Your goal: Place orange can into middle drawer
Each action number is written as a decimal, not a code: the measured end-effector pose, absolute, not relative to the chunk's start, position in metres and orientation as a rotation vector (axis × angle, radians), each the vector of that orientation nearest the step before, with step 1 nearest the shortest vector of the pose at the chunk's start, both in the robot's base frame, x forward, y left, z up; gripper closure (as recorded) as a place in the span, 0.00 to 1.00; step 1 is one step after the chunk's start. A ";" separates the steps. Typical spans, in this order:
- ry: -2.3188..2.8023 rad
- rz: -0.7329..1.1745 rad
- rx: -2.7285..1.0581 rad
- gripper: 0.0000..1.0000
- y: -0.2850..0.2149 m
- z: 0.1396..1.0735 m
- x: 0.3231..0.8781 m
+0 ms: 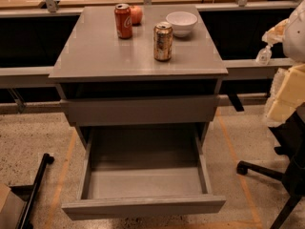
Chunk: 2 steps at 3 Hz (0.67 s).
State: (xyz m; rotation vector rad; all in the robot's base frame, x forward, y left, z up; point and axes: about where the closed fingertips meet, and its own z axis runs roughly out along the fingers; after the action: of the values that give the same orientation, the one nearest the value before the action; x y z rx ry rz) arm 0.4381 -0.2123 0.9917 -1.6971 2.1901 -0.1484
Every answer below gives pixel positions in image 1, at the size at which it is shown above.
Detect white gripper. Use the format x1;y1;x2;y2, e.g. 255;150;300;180
262;19;305;127

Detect gold orange soda can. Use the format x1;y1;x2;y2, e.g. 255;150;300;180
153;21;173;61

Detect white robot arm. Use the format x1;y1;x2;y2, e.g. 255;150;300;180
262;1;305;127

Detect closed grey top drawer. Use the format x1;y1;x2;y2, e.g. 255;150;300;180
60;95;219;126

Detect grey drawer cabinet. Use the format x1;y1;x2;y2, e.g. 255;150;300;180
50;6;228;143

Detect red cola can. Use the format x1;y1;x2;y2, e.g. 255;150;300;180
114;4;132;39

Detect open grey middle drawer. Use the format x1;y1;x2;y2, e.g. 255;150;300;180
62;124;226;220

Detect clear sanitizer pump bottle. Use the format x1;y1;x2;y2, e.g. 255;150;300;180
255;45;272;65

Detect white ceramic bowl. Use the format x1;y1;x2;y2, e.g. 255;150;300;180
166;11;197;37

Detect black office chair base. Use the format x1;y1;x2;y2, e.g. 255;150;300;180
236;112;305;229

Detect red apple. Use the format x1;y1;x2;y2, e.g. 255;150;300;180
130;6;143;25

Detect brown cardboard box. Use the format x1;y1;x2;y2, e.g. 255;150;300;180
0;183;24;229

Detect grey metal rail shelf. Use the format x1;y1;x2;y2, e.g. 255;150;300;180
0;58;295;89

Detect black cart frame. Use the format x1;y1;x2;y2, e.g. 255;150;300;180
10;153;54;229

